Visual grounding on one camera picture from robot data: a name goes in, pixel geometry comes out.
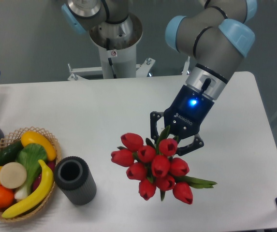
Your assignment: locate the dark grey ribbed vase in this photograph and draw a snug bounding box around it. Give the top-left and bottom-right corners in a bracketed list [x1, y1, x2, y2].
[54, 156, 97, 205]

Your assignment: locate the woven wicker basket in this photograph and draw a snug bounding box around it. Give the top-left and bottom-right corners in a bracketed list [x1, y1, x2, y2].
[0, 126, 61, 223]

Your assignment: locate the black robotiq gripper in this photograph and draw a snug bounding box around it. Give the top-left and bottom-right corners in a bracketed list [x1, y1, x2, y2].
[150, 85, 214, 156]

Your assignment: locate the red tulip bouquet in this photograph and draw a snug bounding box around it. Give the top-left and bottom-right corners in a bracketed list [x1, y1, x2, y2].
[111, 126, 217, 204]

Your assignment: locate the beige round radish slice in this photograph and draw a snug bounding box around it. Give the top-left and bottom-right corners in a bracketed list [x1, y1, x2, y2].
[0, 162, 27, 189]

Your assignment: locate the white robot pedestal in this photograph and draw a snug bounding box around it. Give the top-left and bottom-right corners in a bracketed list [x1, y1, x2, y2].
[67, 12, 156, 82]

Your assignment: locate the yellow squash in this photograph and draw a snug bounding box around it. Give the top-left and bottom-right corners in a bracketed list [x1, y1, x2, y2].
[20, 131, 57, 161]

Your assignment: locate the green bok choy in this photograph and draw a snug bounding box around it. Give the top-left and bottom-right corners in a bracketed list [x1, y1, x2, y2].
[15, 143, 47, 201]

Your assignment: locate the dark red vegetable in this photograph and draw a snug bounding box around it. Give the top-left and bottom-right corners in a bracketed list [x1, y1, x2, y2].
[32, 161, 56, 192]

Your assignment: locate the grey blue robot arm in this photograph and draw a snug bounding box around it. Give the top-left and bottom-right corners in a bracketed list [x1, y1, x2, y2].
[61, 0, 257, 156]

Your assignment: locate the yellow banana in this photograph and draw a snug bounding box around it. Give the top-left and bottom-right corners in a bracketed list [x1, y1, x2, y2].
[1, 159, 54, 219]

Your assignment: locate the green cucumber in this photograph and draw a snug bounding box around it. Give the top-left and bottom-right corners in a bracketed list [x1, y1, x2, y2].
[0, 140, 23, 166]

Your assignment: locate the orange fruit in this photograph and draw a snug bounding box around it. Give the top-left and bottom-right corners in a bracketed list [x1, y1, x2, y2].
[0, 185, 14, 209]

